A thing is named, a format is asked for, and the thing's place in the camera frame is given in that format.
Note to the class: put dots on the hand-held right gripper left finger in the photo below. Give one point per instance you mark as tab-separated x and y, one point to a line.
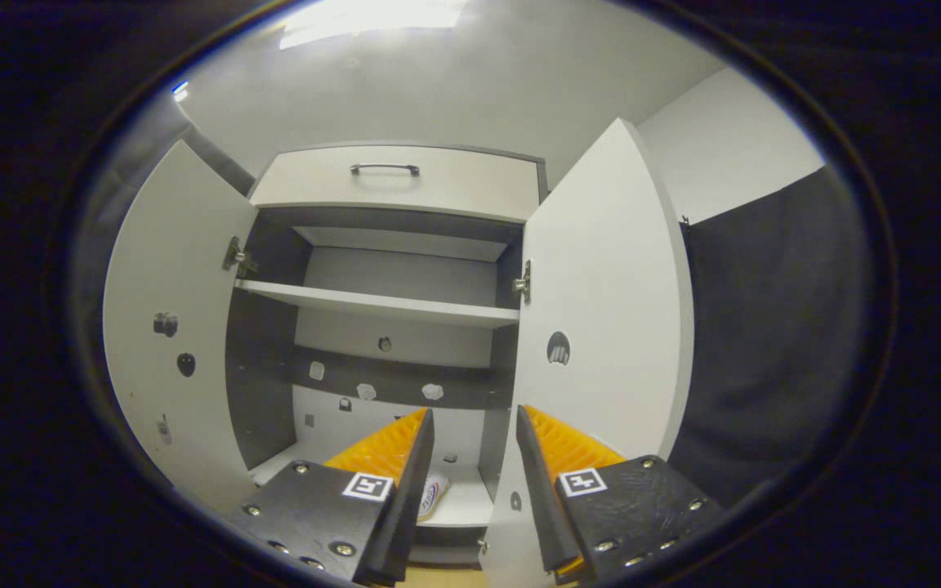
405	506

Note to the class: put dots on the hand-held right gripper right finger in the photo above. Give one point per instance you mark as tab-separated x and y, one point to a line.
540	498

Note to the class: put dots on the white striped shoe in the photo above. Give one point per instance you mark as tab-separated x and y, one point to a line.
434	496

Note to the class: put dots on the white shoe cabinet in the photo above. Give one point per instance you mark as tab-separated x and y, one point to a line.
258	376

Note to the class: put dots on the white cabinet door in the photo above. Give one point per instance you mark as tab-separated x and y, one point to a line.
609	269
168	261

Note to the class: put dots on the white cabinet shelf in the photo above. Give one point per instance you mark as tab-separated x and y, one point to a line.
381	305

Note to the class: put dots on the metal door hinge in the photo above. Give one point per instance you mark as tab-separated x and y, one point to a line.
235	257
523	284

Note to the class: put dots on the white cabinet drawer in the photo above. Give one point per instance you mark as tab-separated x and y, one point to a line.
470	184

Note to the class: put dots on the black backdrop cloth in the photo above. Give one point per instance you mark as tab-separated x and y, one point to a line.
773	343

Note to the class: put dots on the ceiling light panel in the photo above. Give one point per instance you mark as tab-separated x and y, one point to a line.
372	18

